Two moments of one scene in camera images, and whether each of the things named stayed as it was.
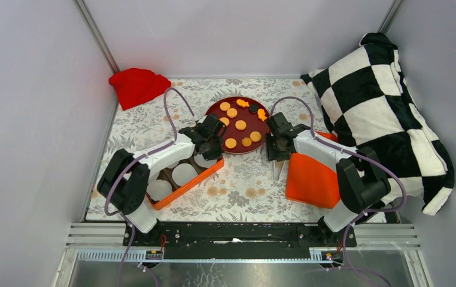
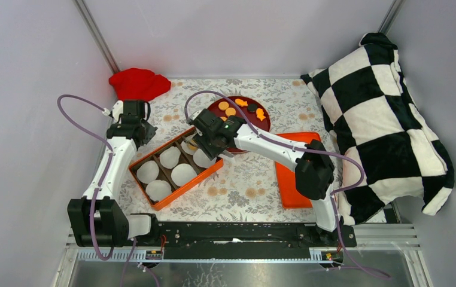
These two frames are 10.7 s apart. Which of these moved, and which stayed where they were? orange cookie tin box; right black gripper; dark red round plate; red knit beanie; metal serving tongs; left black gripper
Moved: left black gripper; right black gripper; metal serving tongs
Stayed: red knit beanie; dark red round plate; orange cookie tin box
